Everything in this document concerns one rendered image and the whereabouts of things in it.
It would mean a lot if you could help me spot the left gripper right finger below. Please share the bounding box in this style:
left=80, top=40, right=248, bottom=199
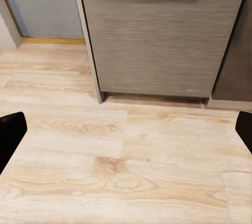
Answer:
left=235, top=111, right=252, bottom=154

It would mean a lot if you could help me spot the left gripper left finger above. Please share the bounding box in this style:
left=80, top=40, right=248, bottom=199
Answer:
left=0, top=111, right=27, bottom=175

